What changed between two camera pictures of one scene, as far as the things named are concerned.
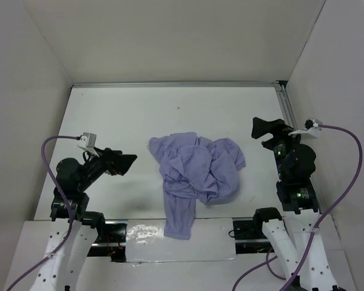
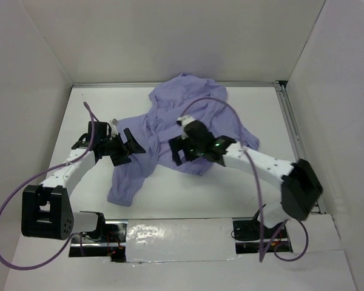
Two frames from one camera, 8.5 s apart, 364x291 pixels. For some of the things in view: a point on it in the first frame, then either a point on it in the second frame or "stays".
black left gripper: [113, 163] → [129, 147]
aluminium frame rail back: [200, 84] stays
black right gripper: [261, 127] → [178, 143]
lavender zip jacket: [193, 169] → [178, 98]
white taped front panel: [212, 239] stays
